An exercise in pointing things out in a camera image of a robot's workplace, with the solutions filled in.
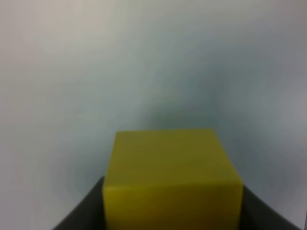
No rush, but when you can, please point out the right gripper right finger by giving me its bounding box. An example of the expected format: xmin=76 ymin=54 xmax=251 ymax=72
xmin=239 ymin=186 xmax=299 ymax=230

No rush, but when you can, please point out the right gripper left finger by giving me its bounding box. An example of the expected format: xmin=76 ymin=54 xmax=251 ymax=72
xmin=54 ymin=177 xmax=106 ymax=230

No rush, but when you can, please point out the yellow block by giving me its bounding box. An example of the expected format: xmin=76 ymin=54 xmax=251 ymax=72
xmin=102 ymin=129 xmax=243 ymax=230

